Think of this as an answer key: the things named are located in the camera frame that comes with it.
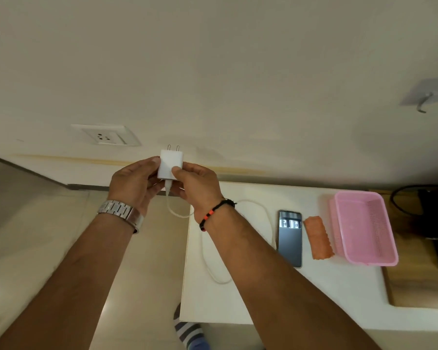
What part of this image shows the person's left hand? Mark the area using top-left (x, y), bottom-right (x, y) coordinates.
top-left (108, 156), bottom-right (165, 217)

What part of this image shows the person's right hand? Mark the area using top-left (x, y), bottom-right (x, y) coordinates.
top-left (169, 163), bottom-right (225, 215)

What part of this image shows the white charger adapter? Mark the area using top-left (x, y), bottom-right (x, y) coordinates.
top-left (157, 144), bottom-right (185, 181)

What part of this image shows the white charging cable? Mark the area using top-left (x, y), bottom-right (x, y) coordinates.
top-left (163, 179), bottom-right (278, 285)

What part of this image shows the black smartphone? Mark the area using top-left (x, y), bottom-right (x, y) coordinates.
top-left (277, 210), bottom-right (303, 269)

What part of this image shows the orange cleaning cloth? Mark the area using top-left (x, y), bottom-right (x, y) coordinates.
top-left (303, 215), bottom-right (335, 261)

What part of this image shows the person's right forearm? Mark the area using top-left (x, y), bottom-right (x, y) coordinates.
top-left (204, 207), bottom-right (382, 350)

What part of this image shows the person's left forearm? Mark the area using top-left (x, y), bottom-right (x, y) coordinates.
top-left (0, 213), bottom-right (136, 350)

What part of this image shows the person's left striped sock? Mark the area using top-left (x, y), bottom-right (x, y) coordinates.
top-left (173, 302), bottom-right (209, 350)

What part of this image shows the silver metal wristwatch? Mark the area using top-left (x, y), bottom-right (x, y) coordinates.
top-left (96, 200), bottom-right (145, 234)

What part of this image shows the pink plastic basket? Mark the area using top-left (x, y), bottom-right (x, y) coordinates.
top-left (328, 190), bottom-right (399, 268)

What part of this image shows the brown wooden board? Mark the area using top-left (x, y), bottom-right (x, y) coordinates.
top-left (368, 189), bottom-right (438, 310)

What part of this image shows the black thread bracelet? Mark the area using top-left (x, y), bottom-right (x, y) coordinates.
top-left (199, 198), bottom-right (238, 233)

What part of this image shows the white wall socket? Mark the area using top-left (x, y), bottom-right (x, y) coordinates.
top-left (71, 123), bottom-right (142, 147)

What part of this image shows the black power cable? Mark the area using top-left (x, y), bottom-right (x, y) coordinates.
top-left (390, 184), bottom-right (438, 216)

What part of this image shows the clear adhesive wall hook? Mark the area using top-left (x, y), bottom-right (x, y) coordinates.
top-left (400, 77), bottom-right (438, 114)

